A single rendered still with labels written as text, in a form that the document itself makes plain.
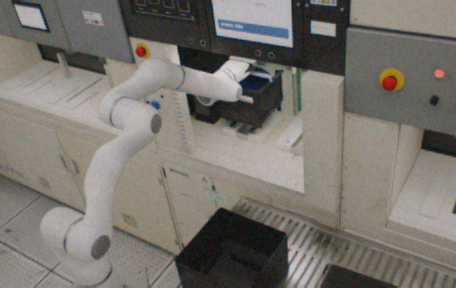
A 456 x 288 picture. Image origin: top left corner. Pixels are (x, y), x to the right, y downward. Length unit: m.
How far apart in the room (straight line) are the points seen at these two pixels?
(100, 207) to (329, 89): 0.75
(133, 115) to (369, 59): 0.70
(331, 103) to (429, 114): 0.28
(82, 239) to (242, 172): 0.79
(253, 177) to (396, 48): 0.83
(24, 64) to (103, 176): 1.94
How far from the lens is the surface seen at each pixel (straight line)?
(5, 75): 3.23
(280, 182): 1.88
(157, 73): 1.50
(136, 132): 1.41
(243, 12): 1.54
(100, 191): 1.44
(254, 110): 1.99
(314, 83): 1.46
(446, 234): 1.75
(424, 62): 1.37
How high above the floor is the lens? 2.13
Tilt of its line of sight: 37 degrees down
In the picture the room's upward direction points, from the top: 8 degrees counter-clockwise
